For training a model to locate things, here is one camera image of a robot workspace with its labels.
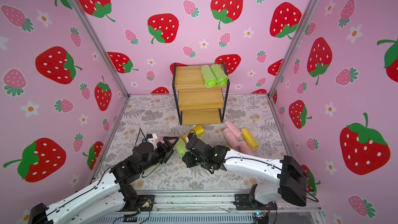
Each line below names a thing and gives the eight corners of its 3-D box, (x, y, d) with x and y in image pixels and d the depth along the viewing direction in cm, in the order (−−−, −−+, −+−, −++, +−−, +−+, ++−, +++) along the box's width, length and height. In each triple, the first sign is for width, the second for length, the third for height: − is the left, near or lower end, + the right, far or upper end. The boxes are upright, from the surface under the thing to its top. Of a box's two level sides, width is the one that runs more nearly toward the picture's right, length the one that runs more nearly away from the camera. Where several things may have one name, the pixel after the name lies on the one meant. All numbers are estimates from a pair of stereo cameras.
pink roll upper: (239, 141, 97) (240, 138, 94) (223, 124, 105) (223, 121, 103) (244, 137, 99) (245, 135, 96) (227, 121, 107) (228, 118, 104)
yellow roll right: (247, 150, 94) (249, 147, 91) (239, 132, 102) (241, 128, 99) (257, 148, 95) (258, 145, 92) (248, 130, 103) (250, 127, 100)
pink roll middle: (232, 150, 94) (233, 147, 90) (221, 133, 101) (222, 129, 98) (239, 147, 95) (241, 143, 91) (228, 130, 103) (229, 126, 99)
